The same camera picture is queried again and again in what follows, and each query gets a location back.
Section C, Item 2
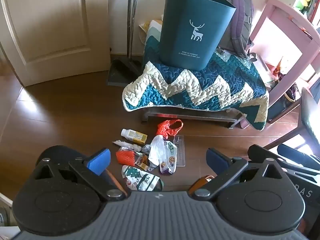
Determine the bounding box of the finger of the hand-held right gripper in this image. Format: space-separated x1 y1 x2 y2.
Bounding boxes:
284 159 320 178
277 144 320 167

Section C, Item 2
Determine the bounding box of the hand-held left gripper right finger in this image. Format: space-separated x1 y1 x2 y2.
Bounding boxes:
194 144 288 200

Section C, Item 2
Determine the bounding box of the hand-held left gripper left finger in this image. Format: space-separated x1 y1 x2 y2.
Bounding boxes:
35 145 128 202

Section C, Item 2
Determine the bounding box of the orange mesh bag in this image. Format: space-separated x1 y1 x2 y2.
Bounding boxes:
116 148 140 167

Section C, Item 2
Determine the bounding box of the clear plastic tray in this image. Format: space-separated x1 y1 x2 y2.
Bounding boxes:
172 135 187 167

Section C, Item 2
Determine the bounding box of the white cookie snack packet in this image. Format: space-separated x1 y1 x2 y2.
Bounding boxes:
159 140 178 176

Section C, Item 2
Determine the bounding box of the teal deer print trash bin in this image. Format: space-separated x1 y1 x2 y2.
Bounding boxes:
159 0 237 71

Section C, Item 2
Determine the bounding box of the crumpled white wrapper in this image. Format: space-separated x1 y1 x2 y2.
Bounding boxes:
112 140 143 152

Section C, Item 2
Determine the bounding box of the black chair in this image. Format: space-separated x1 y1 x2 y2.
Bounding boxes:
271 87 320 153

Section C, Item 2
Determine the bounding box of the small white yellow label bottle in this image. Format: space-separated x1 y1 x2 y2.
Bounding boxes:
121 128 148 145

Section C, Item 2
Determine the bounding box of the small yellow brown packet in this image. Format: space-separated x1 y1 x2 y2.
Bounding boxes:
136 154 149 172

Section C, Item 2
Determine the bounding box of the white plastic bag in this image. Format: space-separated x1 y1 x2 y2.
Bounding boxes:
148 135 166 172

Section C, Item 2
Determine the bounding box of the red plastic bag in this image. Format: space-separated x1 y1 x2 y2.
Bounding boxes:
156 119 183 139

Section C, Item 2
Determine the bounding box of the dark purple snack bag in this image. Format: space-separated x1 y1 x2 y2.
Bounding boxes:
285 82 301 102

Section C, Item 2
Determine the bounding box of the teal cream zigzag quilt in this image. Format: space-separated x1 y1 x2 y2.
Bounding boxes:
122 17 270 132

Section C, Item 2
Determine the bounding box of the orange snack packet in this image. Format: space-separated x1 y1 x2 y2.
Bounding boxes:
270 65 284 80

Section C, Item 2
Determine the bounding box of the cream room door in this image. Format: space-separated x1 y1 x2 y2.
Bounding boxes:
0 0 111 87

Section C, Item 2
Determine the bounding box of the pink wooden table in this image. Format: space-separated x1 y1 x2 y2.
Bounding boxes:
250 0 320 124

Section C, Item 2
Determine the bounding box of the purple grey backpack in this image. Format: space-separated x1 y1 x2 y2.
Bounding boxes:
197 0 258 60

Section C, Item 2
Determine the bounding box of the metal frame bench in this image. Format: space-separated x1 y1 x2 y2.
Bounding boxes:
141 106 247 130

